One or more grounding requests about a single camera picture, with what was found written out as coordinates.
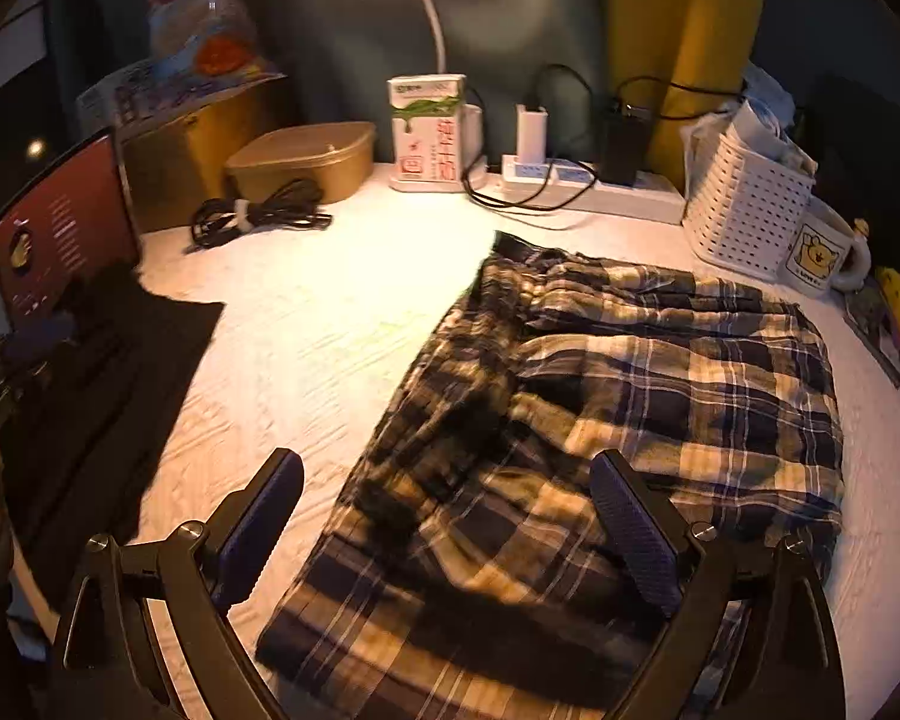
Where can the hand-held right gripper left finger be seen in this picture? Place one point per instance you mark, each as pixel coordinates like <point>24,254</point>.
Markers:
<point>259,532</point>

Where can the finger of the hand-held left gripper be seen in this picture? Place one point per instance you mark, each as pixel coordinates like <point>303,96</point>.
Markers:
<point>37,339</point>

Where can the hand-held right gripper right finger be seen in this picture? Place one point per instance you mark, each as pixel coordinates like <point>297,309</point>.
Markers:
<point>634,532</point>

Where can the black garment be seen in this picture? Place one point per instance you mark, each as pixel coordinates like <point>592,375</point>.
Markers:
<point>120,390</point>

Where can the plaid pants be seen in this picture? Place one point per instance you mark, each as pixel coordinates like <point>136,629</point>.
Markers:
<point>645,390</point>

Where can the tablet with red screen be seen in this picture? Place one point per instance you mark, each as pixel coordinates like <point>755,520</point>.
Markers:
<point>67,225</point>

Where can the brown cardboard box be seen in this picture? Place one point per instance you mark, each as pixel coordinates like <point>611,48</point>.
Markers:
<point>172,165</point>

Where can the small printed box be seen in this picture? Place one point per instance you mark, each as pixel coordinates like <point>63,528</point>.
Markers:
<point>94,101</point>

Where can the brown lidded food container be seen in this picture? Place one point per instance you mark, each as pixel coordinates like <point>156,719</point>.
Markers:
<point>300,165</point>

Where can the white power strip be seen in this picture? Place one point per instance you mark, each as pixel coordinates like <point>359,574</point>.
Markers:
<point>645,202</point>

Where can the white bear mug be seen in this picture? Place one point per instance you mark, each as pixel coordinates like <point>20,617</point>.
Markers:
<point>817,255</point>

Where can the white plastic basket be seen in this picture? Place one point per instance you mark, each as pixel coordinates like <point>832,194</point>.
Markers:
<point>742,202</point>

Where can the large snack bag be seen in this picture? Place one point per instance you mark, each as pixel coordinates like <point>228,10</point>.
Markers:
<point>202,30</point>

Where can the black charger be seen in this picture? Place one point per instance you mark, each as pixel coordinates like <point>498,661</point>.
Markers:
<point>621,150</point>

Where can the white charger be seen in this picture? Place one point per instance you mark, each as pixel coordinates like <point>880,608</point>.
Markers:
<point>531,131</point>

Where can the white green milk carton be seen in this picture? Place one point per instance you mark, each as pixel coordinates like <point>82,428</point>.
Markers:
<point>427,135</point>

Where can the crumpled white plastic bags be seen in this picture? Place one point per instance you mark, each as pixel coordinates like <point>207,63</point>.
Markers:
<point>765,120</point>

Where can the white desk lamp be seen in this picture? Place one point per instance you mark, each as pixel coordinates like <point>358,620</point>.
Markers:
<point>431,15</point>

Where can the yellow curtain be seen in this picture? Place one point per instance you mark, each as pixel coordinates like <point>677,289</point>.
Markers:
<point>682,15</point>

